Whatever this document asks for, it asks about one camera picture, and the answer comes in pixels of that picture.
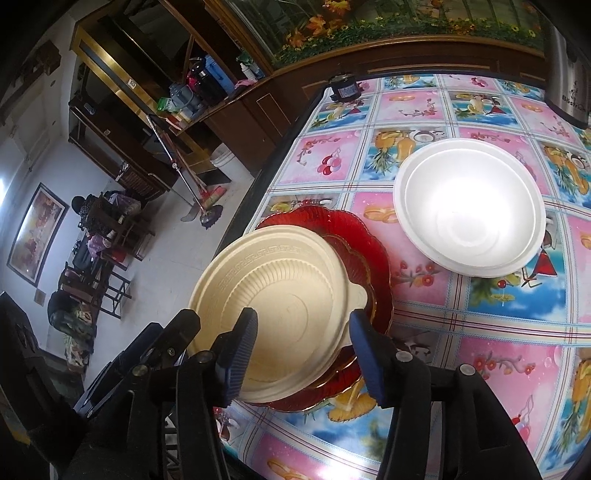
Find wooden chair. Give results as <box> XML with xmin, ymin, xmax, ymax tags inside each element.
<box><xmin>88</xmin><ymin>198</ymin><xmax>155</xmax><ymax>261</ymax></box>

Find flower wall poster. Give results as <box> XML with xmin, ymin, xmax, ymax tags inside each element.
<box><xmin>226</xmin><ymin>0</ymin><xmax>550</xmax><ymax>68</ymax></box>

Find blue box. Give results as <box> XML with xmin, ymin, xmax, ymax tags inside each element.
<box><xmin>203</xmin><ymin>55</ymin><xmax>236</xmax><ymax>93</ymax></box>

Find blue water jug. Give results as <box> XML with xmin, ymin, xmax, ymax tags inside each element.
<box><xmin>168</xmin><ymin>83</ymin><xmax>204</xmax><ymax>116</ymax></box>

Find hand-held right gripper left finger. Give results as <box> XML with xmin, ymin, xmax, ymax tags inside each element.
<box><xmin>60</xmin><ymin>308</ymin><xmax>258</xmax><ymax>480</ymax></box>

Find white foam plate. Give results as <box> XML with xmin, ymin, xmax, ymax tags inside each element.
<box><xmin>393</xmin><ymin>137</ymin><xmax>546</xmax><ymax>278</ymax></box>

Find dark wooden wall cabinet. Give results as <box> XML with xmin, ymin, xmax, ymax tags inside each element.
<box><xmin>68</xmin><ymin>0</ymin><xmax>546</xmax><ymax>195</ymax></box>

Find framed wall picture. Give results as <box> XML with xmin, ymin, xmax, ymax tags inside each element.
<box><xmin>7</xmin><ymin>182</ymin><xmax>70</xmax><ymax>287</ymax></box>

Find stainless steel kettle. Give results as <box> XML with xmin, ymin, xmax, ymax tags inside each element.
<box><xmin>544</xmin><ymin>14</ymin><xmax>591</xmax><ymax>130</ymax></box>

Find printed fruit tablecloth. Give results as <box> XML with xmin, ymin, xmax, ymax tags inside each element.
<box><xmin>215</xmin><ymin>74</ymin><xmax>591</xmax><ymax>480</ymax></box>

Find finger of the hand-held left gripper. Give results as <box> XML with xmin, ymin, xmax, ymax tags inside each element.
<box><xmin>74</xmin><ymin>309</ymin><xmax>202</xmax><ymax>416</ymax></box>

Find wooden stool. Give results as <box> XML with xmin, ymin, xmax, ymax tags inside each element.
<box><xmin>62</xmin><ymin>263</ymin><xmax>132</xmax><ymax>319</ymax></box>

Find beige plastic bowl with tab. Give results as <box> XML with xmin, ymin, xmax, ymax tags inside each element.
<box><xmin>187</xmin><ymin>231</ymin><xmax>370</xmax><ymax>406</ymax></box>

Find small dark jar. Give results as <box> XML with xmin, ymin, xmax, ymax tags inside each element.
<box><xmin>329</xmin><ymin>74</ymin><xmax>361</xmax><ymax>102</ymax></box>

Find dark patterned cloth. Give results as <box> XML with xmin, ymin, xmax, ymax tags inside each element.
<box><xmin>48</xmin><ymin>291</ymin><xmax>100</xmax><ymax>370</ymax></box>

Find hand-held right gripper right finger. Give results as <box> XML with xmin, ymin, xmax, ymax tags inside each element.
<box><xmin>349</xmin><ymin>310</ymin><xmax>543</xmax><ymax>480</ymax></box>

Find white bucket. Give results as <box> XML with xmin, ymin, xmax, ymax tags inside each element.
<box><xmin>210</xmin><ymin>143</ymin><xmax>236</xmax><ymax>168</ymax></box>

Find large red glass plate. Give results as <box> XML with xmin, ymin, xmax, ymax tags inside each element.
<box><xmin>252</xmin><ymin>206</ymin><xmax>394</xmax><ymax>413</ymax></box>

